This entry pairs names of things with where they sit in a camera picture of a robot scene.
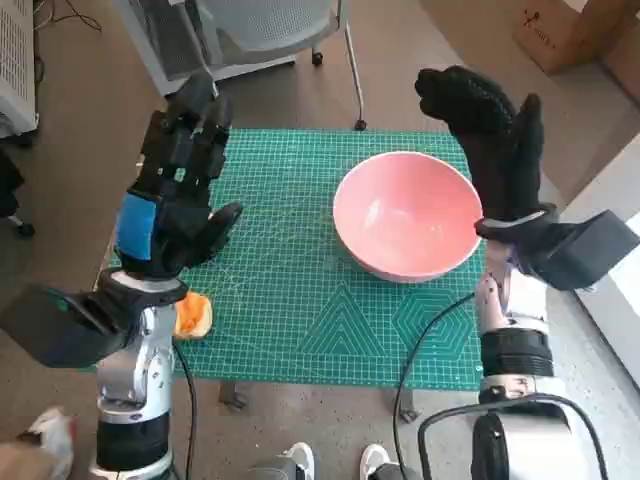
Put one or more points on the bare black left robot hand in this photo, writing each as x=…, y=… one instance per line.
x=175, y=220

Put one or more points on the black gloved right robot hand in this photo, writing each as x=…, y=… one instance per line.
x=495, y=150

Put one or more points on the long striped toy bread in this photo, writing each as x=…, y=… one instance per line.
x=194, y=315

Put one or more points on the pink bowl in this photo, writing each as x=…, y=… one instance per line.
x=405, y=215

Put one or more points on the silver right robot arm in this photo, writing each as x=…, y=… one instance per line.
x=520, y=350

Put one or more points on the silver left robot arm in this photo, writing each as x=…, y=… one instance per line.
x=132, y=380

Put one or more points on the green cutting mat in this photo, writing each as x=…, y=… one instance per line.
x=280, y=280

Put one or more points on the cardboard box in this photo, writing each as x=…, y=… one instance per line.
x=565, y=30

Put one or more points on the black office chair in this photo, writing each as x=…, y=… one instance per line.
x=10, y=190

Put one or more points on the metal table leg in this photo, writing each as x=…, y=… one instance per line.
x=231, y=395
x=407, y=405

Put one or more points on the grey mesh chair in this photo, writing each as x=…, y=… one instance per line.
x=270, y=25

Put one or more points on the white perforated computer case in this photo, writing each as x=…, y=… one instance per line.
x=15, y=55

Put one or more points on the plastic bag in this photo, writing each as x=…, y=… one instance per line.
x=45, y=445

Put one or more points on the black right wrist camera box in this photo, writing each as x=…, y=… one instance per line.
x=585, y=250

